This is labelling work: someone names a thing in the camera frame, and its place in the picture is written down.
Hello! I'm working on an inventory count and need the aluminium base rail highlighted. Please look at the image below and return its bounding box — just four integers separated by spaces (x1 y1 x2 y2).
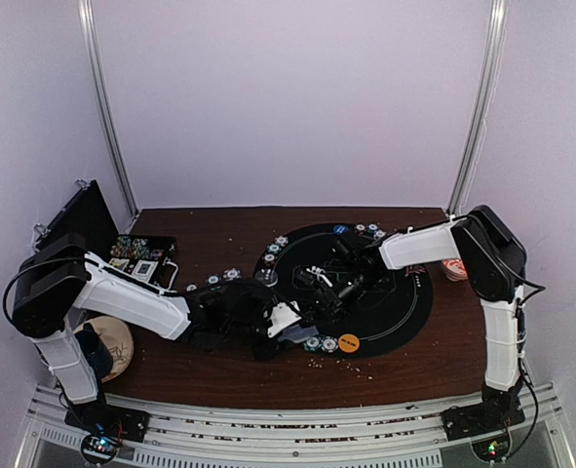
10 384 576 467

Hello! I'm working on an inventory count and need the beige patterned plate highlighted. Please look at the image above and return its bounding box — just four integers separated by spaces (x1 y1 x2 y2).
74 316 134 382

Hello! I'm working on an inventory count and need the blue small blind button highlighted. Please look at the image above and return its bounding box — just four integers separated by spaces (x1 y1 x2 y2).
333 224 350 235

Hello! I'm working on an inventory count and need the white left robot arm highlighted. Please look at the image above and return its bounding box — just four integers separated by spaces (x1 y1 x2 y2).
2 234 303 433

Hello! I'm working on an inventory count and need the yellow big blind button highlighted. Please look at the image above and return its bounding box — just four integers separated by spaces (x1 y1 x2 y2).
337 333 361 354

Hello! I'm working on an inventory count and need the blue green 50 chip stack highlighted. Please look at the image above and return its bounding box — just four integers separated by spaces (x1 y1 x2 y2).
206 275 220 287

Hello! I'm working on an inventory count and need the dark blue mug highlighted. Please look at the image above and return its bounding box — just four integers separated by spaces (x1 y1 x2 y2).
74 322 113 380

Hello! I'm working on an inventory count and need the aluminium frame post left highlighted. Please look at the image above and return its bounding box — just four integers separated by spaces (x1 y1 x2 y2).
77 0 139 218

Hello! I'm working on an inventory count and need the red white patterned bowl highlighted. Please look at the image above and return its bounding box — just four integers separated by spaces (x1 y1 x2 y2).
441 258 468 282

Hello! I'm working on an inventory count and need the blue-backed playing card box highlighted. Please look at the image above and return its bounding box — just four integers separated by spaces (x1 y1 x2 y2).
108 258 130 271

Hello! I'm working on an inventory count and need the chips row in case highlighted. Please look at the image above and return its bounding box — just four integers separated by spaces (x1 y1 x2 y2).
110 235 154 260

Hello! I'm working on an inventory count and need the blue cream 10 chip stack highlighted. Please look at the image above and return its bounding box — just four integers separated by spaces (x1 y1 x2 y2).
222 268 242 282

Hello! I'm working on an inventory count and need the white playing card box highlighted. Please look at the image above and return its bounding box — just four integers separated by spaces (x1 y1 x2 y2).
131 260 158 282

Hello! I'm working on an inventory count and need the blue playing card deck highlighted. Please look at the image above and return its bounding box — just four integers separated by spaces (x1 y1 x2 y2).
278 325 318 343

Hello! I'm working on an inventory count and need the aluminium frame post right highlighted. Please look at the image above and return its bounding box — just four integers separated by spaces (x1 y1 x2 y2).
445 0 510 216

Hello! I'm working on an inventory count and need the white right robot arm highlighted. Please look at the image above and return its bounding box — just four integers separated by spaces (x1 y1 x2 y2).
297 205 528 392

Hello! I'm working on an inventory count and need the red triangular all-in marker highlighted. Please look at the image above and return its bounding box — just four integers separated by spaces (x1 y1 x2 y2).
404 264 427 277

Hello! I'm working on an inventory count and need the black poker set case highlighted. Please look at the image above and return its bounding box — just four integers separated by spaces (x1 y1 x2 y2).
33 179 176 287

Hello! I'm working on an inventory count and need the aluminium frame post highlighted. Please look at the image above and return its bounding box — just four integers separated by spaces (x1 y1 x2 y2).
77 0 139 218
445 0 510 216

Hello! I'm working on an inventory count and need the round black poker mat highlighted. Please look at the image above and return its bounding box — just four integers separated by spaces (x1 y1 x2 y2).
254 223 434 358

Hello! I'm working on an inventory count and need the clear acrylic dealer button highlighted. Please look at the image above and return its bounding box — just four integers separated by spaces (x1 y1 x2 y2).
254 268 279 288

